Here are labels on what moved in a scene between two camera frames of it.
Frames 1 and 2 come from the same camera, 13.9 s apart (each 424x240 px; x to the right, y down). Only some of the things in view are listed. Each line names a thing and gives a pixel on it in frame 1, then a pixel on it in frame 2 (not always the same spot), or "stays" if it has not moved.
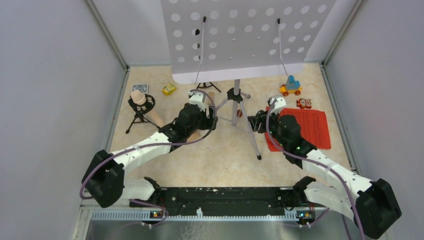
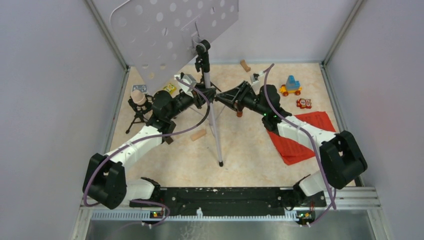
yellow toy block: x=168 y=90 stays
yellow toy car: x=291 y=86 stays
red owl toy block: x=304 y=103 stays
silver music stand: x=209 y=40 → x=159 y=36
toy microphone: x=142 y=104 stays
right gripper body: x=262 y=119 → x=246 y=98
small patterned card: x=143 y=88 stays
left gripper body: x=207 y=123 → x=197 y=101
